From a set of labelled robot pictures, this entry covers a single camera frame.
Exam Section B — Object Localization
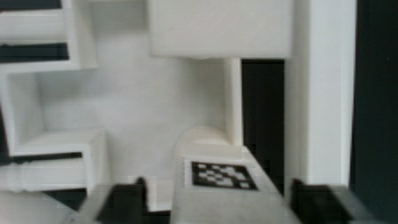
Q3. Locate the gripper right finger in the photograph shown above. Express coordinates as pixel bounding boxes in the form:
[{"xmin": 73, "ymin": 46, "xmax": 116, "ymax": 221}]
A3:
[{"xmin": 290, "ymin": 178, "xmax": 380, "ymax": 224}]

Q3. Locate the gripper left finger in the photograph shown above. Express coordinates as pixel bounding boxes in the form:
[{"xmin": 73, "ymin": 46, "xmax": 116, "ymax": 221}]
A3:
[{"xmin": 77, "ymin": 178, "xmax": 148, "ymax": 224}]

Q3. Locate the white threaded chair leg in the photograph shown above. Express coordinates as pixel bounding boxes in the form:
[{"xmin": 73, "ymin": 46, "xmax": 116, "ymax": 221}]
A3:
[{"xmin": 171, "ymin": 127, "xmax": 300, "ymax": 224}]

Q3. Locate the white chair seat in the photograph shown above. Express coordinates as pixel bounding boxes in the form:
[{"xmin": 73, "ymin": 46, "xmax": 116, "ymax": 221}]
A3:
[{"xmin": 0, "ymin": 0, "xmax": 236, "ymax": 221}]

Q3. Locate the white short chair leg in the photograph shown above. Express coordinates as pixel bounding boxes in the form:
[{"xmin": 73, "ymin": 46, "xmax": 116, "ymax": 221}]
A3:
[{"xmin": 148, "ymin": 0, "xmax": 293, "ymax": 59}]

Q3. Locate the white L-shaped fence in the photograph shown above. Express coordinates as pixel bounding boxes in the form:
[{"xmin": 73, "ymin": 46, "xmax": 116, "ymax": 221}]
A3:
[{"xmin": 284, "ymin": 0, "xmax": 357, "ymax": 185}]

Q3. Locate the white long front beam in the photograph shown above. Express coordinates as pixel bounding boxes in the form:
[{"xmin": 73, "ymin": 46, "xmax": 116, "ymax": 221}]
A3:
[{"xmin": 0, "ymin": 9, "xmax": 66, "ymax": 45}]

